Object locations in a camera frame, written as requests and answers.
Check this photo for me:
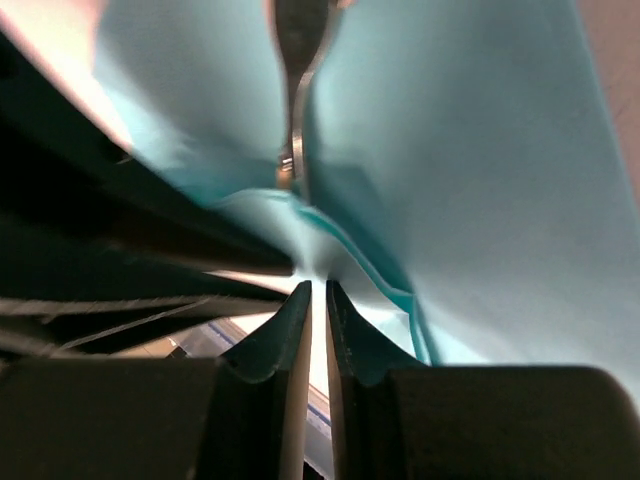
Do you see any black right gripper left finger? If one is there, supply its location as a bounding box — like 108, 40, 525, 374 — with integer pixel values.
1, 282, 311, 479

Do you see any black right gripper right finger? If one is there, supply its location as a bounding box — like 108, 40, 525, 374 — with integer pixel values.
326, 281, 639, 479

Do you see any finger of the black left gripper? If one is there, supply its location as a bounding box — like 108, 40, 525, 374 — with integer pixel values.
1, 36, 293, 276
1, 271, 288, 358

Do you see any light blue paper napkin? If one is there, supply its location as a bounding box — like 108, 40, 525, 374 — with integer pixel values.
95, 1, 639, 388

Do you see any silver fork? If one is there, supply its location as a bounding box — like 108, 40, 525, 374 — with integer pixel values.
267, 0, 350, 201

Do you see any wooden handled spoon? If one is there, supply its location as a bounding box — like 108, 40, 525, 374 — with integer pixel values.
276, 145, 295, 190

